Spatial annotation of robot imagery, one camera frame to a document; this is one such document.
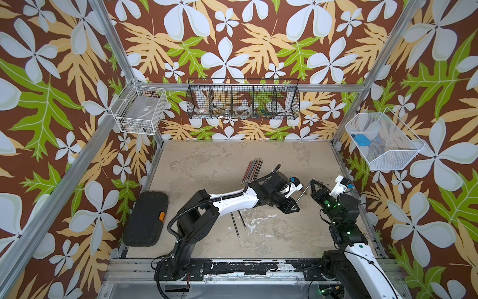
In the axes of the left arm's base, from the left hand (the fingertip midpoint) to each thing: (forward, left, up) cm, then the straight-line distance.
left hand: (299, 206), depth 79 cm
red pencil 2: (+25, +19, -13) cm, 34 cm away
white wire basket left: (+38, +73, +21) cm, 85 cm away
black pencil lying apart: (-4, +28, -13) cm, 31 cm away
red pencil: (+27, +20, -12) cm, 36 cm away
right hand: (+8, -4, +9) cm, 12 cm away
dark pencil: (+3, +26, -13) cm, 29 cm away
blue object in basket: (+28, -32, +13) cm, 44 cm away
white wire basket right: (+24, -39, +15) cm, 49 cm away
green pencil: (+4, -1, +5) cm, 7 cm away
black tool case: (-3, +68, -8) cm, 69 cm away
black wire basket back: (+52, +24, +18) cm, 60 cm away
